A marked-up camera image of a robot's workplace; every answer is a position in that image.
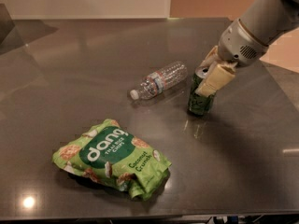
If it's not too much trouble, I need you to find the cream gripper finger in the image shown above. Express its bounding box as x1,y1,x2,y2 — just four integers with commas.
200,46,222,67
195,63,235,97

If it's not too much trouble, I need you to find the green soda can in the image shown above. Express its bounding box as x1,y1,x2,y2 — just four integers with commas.
188,67,214,116

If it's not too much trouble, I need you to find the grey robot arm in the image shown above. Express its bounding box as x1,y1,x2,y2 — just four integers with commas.
195,0,299,97

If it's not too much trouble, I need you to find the clear plastic water bottle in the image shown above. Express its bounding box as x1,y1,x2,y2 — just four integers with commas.
130,62,188,100

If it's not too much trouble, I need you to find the green rice chips bag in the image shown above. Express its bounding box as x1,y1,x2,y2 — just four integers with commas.
52,119,171,200

